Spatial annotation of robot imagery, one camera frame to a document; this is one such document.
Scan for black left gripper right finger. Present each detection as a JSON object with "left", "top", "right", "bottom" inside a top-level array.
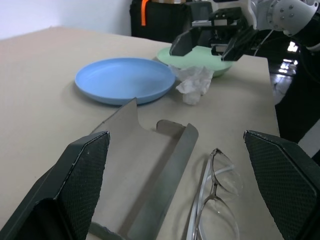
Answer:
[{"left": 243, "top": 129, "right": 320, "bottom": 240}]

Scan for orange strap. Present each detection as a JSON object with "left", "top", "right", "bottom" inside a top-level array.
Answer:
[{"left": 140, "top": 0, "right": 149, "bottom": 27}]

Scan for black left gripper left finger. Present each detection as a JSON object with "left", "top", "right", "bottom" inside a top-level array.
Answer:
[{"left": 0, "top": 130, "right": 112, "bottom": 240}]

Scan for black equipment case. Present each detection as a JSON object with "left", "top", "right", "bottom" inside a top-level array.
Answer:
[{"left": 129, "top": 0, "right": 213, "bottom": 44}]

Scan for clear frame eyeglasses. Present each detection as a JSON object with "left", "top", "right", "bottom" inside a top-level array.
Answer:
[{"left": 186, "top": 147, "right": 245, "bottom": 240}]

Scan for light blue plastic plate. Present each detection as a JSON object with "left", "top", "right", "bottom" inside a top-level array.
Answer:
[{"left": 75, "top": 57, "right": 176, "bottom": 106}]

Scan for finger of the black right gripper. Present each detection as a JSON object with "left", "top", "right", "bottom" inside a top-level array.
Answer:
[
  {"left": 220, "top": 24, "right": 258, "bottom": 62},
  {"left": 169, "top": 28, "right": 213, "bottom": 57}
]

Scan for dark robot torso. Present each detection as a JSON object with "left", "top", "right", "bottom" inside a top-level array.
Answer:
[{"left": 274, "top": 44, "right": 320, "bottom": 159}]

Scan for crumpled white tissue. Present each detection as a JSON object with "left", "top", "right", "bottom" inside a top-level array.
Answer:
[{"left": 168, "top": 64, "right": 215, "bottom": 106}]

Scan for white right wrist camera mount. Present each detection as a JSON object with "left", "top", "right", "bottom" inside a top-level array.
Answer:
[{"left": 240, "top": 0, "right": 258, "bottom": 29}]

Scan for light green plastic bowl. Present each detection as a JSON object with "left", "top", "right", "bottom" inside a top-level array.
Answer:
[{"left": 156, "top": 45, "right": 236, "bottom": 78}]

